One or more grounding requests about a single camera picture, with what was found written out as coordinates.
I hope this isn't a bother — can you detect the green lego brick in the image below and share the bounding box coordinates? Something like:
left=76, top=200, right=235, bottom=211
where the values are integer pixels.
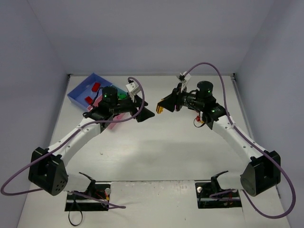
left=118, top=94, right=127, bottom=99

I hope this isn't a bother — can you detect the yellow black striped lego brick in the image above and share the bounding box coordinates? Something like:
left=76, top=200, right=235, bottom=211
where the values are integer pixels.
left=156, top=106, right=163, bottom=114

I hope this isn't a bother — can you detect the red bottom lego brick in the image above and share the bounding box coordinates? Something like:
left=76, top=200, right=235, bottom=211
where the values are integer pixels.
left=91, top=82, right=101, bottom=93

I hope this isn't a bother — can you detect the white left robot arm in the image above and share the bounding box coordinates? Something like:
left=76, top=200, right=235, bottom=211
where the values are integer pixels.
left=28, top=82, right=155, bottom=196

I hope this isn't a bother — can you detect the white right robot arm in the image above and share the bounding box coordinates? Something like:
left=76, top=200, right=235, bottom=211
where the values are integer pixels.
left=156, top=81, right=281, bottom=196

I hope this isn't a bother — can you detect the pink container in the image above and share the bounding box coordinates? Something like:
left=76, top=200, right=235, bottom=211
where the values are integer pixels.
left=83, top=106, right=119, bottom=121

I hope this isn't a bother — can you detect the light blue container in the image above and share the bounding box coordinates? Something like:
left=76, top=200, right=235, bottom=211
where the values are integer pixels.
left=112, top=85, right=128, bottom=100

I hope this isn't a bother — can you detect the dark blue container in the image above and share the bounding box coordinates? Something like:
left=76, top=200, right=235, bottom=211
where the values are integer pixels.
left=67, top=73, right=112, bottom=111

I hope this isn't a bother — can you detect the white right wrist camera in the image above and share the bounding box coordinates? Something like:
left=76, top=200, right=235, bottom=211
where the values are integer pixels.
left=176, top=71, right=191, bottom=92

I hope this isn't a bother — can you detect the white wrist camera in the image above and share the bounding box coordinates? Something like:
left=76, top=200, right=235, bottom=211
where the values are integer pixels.
left=176, top=71, right=191, bottom=92
left=126, top=82, right=141, bottom=100

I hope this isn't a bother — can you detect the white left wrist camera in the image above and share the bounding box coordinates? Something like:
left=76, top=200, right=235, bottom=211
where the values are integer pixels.
left=126, top=82, right=141, bottom=100

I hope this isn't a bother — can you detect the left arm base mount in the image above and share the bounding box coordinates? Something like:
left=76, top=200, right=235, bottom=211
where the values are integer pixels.
left=65, top=181, right=111, bottom=211

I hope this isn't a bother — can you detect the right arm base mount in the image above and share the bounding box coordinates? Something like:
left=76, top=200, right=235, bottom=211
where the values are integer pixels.
left=195, top=181, right=242, bottom=209

